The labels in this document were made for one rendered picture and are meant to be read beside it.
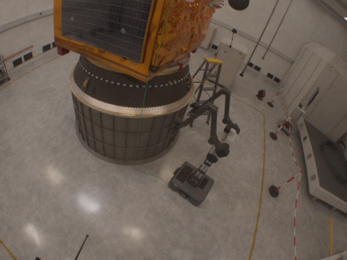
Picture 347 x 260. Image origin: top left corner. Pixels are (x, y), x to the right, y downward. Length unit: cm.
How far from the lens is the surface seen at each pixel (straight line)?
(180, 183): 281
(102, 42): 192
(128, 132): 252
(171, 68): 228
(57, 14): 263
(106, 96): 226
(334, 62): 720
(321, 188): 498
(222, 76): 601
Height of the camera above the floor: 270
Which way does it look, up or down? 45 degrees down
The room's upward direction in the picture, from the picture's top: 21 degrees clockwise
